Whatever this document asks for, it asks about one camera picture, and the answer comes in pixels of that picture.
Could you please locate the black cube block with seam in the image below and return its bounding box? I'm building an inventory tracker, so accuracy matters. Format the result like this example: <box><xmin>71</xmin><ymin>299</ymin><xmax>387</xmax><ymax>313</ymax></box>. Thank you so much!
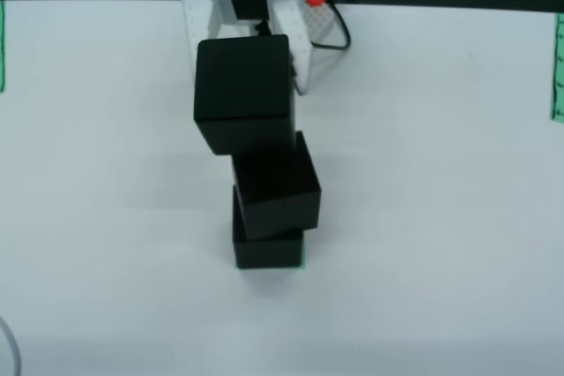
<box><xmin>231</xmin><ymin>130</ymin><xmax>323</xmax><ymax>243</ymax></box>

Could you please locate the green paper strip with arrows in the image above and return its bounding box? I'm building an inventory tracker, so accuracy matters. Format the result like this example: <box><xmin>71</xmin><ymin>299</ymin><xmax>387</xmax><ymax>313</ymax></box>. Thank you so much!
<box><xmin>0</xmin><ymin>0</ymin><xmax>6</xmax><ymax>93</ymax></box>
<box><xmin>550</xmin><ymin>13</ymin><xmax>564</xmax><ymax>122</ymax></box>

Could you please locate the green striped square marker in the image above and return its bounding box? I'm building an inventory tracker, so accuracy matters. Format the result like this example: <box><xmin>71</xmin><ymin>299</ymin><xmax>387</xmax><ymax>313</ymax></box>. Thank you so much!
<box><xmin>236</xmin><ymin>261</ymin><xmax>308</xmax><ymax>271</ymax></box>

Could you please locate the black camera cable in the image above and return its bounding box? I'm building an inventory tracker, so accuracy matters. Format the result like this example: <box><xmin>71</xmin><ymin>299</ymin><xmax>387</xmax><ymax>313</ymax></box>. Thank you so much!
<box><xmin>310</xmin><ymin>0</ymin><xmax>353</xmax><ymax>52</ymax></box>

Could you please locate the white cable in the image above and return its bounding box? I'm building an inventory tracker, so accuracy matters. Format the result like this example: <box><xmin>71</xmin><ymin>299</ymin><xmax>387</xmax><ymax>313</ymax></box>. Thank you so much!
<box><xmin>0</xmin><ymin>316</ymin><xmax>23</xmax><ymax>376</ymax></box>

